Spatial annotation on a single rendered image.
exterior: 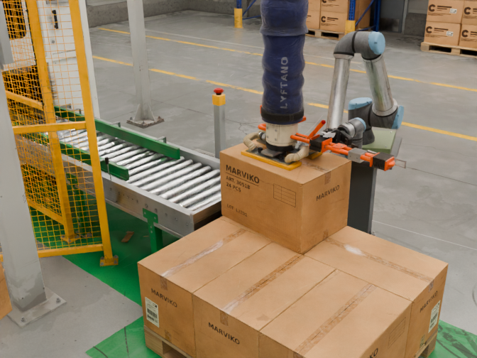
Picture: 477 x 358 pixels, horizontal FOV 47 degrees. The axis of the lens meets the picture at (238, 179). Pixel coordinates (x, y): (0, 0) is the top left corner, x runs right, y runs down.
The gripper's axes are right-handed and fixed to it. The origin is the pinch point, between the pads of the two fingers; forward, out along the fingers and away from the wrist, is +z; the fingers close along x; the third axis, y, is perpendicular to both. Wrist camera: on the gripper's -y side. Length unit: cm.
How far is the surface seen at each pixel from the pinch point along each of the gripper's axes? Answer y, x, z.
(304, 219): -3.0, -33.6, 19.7
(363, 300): -47, -53, 35
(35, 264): 132, -78, 99
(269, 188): 19.3, -22.9, 20.5
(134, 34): 347, -7, -157
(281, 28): 22, 56, 9
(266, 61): 30, 40, 10
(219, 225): 49, -53, 27
